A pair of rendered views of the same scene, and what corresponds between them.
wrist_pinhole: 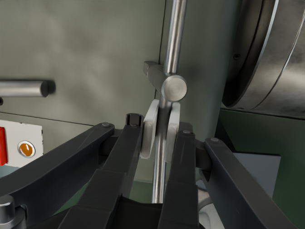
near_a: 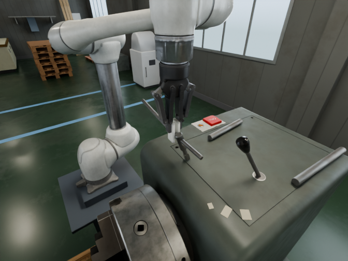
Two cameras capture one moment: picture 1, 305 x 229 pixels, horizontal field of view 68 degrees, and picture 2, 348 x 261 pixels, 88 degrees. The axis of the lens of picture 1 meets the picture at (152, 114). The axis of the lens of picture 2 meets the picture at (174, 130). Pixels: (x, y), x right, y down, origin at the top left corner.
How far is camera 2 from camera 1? 0.42 m
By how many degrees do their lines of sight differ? 40
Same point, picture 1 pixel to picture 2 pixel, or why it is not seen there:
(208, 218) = (107, 164)
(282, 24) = (156, 199)
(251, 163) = (90, 215)
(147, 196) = not seen: hidden behind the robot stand
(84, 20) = (216, 158)
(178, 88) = (177, 134)
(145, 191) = not seen: hidden behind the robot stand
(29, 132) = (203, 128)
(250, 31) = not seen: hidden behind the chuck
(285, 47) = (148, 195)
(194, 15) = (187, 177)
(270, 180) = (71, 214)
